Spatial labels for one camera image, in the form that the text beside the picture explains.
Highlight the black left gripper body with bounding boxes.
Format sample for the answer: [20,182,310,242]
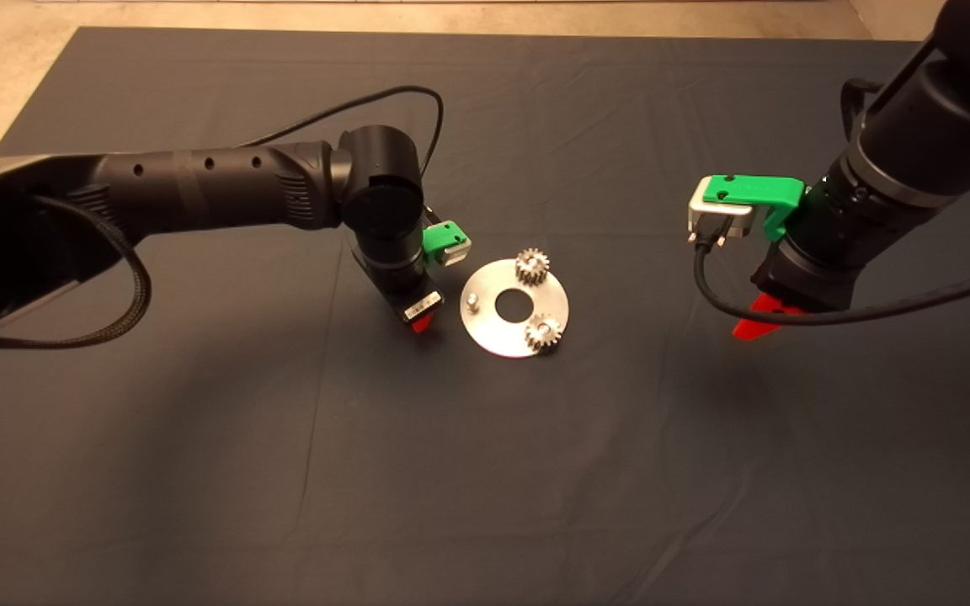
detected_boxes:
[354,251,445,326]

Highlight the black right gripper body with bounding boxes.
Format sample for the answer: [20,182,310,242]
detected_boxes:
[750,231,861,312]

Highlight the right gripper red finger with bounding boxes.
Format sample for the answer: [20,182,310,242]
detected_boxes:
[732,293,801,340]

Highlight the small steel planetary gear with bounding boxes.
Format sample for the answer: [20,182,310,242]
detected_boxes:
[524,311,564,354]
[515,247,552,287]

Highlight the round metal carrier plate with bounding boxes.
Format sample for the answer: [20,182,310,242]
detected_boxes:
[460,258,571,359]

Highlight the dark grey table cloth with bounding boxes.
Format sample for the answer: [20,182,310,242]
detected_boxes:
[0,27,970,606]

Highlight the green left camera mount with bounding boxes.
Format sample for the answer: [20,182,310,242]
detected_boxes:
[422,221,465,260]

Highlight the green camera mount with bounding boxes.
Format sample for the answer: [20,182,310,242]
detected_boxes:
[702,174,806,242]
[422,221,465,260]

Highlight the green right camera mount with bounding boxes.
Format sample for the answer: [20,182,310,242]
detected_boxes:
[702,174,806,242]

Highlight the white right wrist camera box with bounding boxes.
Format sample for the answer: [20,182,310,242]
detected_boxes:
[687,187,759,241]

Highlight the black ribbed cable loop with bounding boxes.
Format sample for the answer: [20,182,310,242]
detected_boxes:
[0,195,153,350]
[840,77,886,140]

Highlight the thin black cable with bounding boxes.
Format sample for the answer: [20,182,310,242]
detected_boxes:
[241,86,445,178]

